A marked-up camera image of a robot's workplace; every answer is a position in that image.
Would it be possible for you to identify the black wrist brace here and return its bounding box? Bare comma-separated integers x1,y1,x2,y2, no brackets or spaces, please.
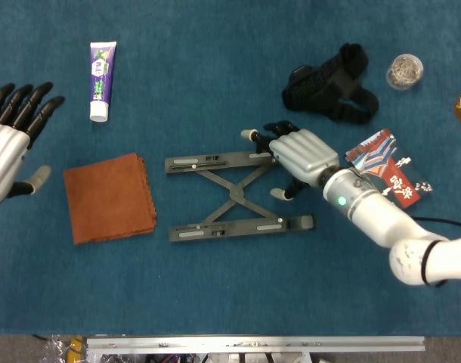
281,42,380,126

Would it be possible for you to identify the yellow plastic item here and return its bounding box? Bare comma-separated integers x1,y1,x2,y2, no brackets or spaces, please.
68,335,84,356

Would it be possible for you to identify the red black printed box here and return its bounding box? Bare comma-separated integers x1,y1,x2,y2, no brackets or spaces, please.
344,128,435,211

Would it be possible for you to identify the crumpled clear plastic wrap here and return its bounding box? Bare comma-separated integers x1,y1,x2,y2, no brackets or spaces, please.
39,336,71,363

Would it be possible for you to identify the purple white toothpaste tube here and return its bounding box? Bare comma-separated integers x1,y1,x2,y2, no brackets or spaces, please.
88,41,118,123

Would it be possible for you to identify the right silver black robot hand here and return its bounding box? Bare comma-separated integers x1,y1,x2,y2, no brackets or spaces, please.
240,119,340,201

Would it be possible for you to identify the black folding laptop stand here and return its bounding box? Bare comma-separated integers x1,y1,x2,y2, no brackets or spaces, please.
164,149,315,244

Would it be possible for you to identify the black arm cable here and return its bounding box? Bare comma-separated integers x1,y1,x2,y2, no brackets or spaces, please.
410,215,461,230

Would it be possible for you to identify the teal table cloth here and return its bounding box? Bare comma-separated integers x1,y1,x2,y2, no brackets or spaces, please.
0,0,461,336

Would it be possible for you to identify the clear jar of paper clips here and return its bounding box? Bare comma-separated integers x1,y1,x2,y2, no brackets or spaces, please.
385,53,424,91

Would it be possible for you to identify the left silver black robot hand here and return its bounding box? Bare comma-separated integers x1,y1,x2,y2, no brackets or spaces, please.
0,82,67,209

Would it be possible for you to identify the brown folded cloth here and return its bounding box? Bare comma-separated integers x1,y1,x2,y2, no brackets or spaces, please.
63,152,158,246

